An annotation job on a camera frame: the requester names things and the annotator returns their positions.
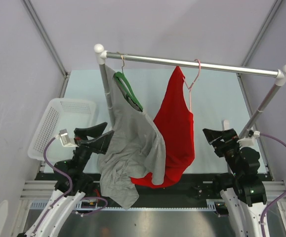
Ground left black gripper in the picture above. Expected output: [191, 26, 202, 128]
[72, 122, 114, 174]

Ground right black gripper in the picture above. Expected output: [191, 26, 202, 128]
[202, 128, 241, 176]

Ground grey t shirt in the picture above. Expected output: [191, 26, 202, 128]
[97, 67, 166, 209]

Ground red t shirt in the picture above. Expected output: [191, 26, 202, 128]
[141, 66, 195, 186]

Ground pink wire hanger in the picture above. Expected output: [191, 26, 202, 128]
[182, 59, 202, 112]

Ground green velvet hanger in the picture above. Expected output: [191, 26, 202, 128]
[114, 52, 143, 112]

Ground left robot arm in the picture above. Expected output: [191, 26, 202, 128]
[19, 122, 114, 237]

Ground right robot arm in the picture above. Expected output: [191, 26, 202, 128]
[203, 128, 270, 237]

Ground white plastic basket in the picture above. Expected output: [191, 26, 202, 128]
[28, 98, 98, 161]

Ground silver clothes rack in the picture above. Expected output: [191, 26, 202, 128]
[94, 44, 286, 139]

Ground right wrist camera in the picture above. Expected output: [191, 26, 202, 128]
[238, 129, 260, 147]

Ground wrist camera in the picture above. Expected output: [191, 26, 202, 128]
[59, 129, 76, 147]
[238, 129, 260, 147]

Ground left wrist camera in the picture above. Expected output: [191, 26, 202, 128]
[59, 129, 76, 147]

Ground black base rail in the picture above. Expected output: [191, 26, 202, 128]
[35, 172, 268, 200]

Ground white cable duct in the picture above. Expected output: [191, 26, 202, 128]
[30, 200, 230, 214]

